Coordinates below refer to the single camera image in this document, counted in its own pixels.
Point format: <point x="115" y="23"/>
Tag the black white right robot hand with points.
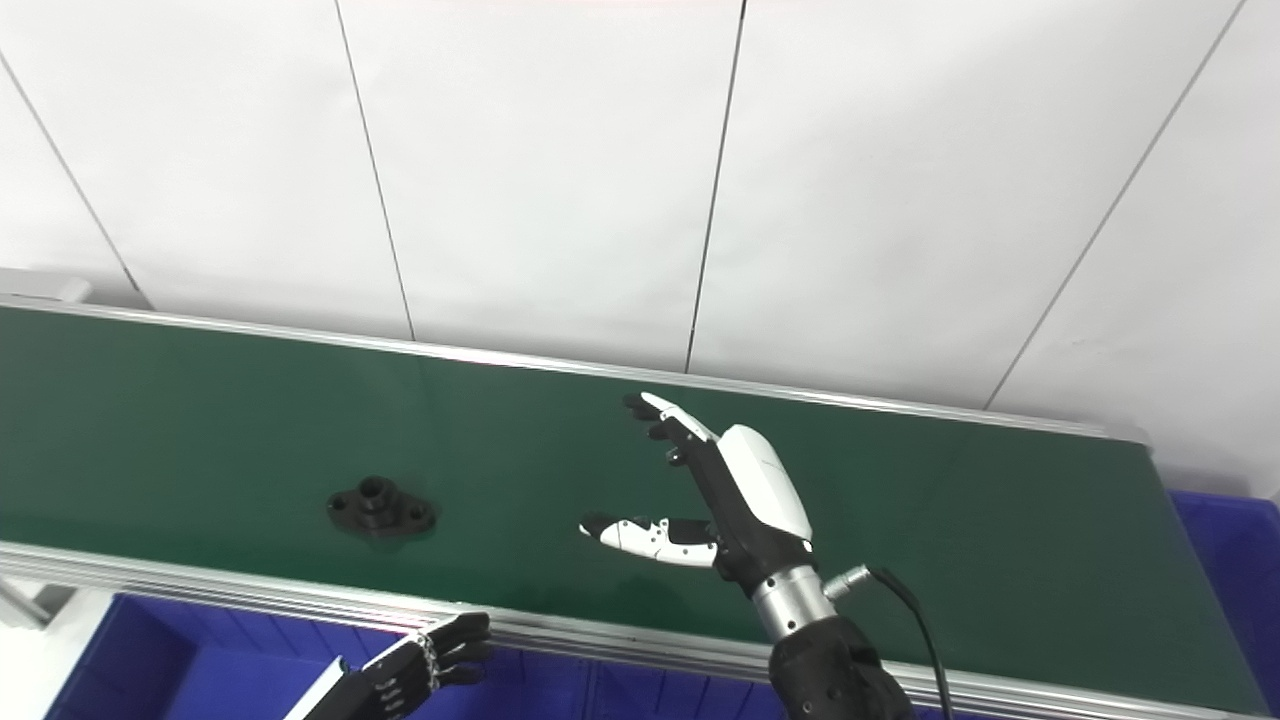
<point x="755" y="500"/>

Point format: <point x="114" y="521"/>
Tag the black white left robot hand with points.
<point x="385" y="685"/>

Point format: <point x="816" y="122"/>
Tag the black flanged machine part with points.
<point x="380" y="508"/>

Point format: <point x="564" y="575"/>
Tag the large blue plastic bin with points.
<point x="200" y="670"/>
<point x="1235" y="580"/>
<point x="680" y="700"/>

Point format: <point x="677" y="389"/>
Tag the green conveyor belt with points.
<point x="620" y="640"/>
<point x="250" y="430"/>

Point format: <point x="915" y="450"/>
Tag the grey conveyor end housing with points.
<point x="45" y="285"/>

